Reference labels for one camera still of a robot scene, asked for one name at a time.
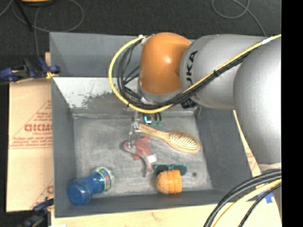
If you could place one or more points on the grey metal bin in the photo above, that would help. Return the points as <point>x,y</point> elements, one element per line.
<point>99,136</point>

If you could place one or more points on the red cloth with white tag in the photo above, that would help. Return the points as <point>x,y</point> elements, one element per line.
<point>143,146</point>

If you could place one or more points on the wooden hairbrush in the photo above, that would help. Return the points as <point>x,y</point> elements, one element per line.
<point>180,142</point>

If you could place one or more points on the orange toy pumpkin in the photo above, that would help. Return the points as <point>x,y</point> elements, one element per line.
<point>168,182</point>

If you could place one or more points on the blue bottle with colourful label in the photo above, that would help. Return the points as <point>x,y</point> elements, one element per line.
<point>87,188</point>

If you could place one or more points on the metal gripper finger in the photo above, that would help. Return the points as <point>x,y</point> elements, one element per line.
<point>137,129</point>
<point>131,141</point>

